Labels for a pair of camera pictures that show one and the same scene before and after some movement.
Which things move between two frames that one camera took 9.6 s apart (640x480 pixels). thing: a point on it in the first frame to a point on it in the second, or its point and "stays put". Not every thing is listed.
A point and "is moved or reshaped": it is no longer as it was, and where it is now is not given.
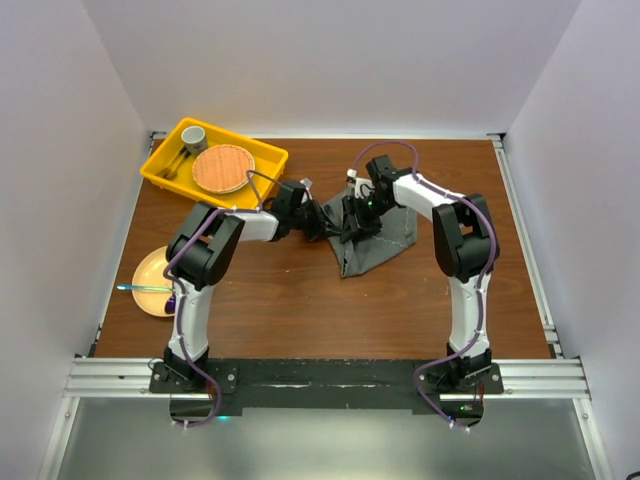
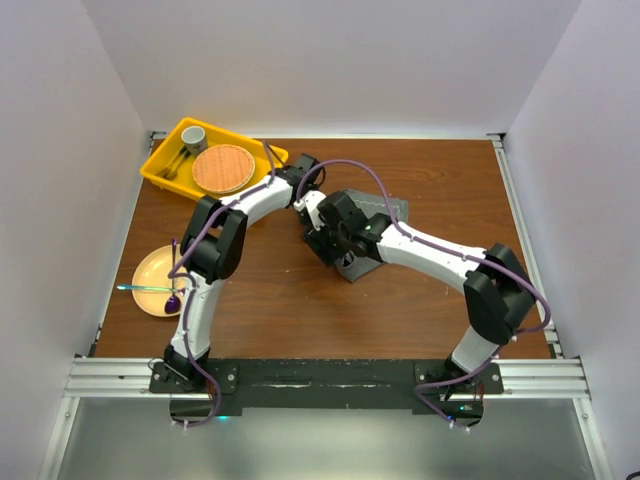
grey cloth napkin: [399, 229] is moved or reshaped
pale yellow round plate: [150, 272] stays put
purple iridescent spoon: [170, 306] stays put
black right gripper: [366, 228] to [317, 239]
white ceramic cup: [195, 139] stays put
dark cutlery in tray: [169, 173] stays put
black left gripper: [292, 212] to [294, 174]
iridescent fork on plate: [145, 288] stays put
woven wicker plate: [222, 168] stays put
